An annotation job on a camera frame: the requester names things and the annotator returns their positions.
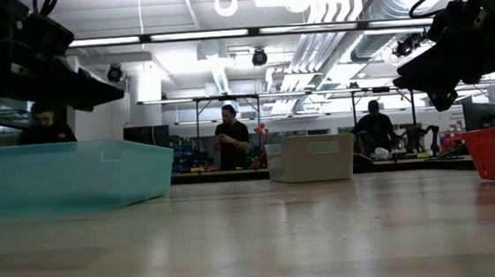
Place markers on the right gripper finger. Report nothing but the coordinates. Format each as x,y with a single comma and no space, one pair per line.
444,100
432,73

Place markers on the black background robot arm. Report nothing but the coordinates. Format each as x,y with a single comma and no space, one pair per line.
424,138

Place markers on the black round ceiling speaker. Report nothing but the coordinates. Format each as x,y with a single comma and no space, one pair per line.
259,57
114,73

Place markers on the black ceiling spotlight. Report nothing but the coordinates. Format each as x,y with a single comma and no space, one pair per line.
408,44

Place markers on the black monitor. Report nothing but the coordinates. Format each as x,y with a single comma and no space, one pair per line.
481,116

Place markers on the red background object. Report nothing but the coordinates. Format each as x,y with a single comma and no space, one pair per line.
451,145

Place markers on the person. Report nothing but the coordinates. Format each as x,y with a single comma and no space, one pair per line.
232,139
45,132
373,128

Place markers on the teal translucent plastic tray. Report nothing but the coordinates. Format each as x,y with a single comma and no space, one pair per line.
69,179

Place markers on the black beam with light strips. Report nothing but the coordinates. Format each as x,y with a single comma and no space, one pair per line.
199,35

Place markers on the grey plastic bin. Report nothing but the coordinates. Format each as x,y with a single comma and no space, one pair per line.
320,159

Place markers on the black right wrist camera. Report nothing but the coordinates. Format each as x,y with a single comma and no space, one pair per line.
455,20

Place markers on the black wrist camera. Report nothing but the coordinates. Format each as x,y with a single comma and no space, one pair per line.
44,35
455,20

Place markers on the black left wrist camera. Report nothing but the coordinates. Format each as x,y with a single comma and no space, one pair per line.
44,35

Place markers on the silver ventilation duct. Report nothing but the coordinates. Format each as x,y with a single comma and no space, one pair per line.
377,42

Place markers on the black background rig frame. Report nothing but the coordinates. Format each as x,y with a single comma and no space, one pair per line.
226,97

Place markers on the black metal table frame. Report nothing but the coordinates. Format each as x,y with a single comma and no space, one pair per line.
215,177

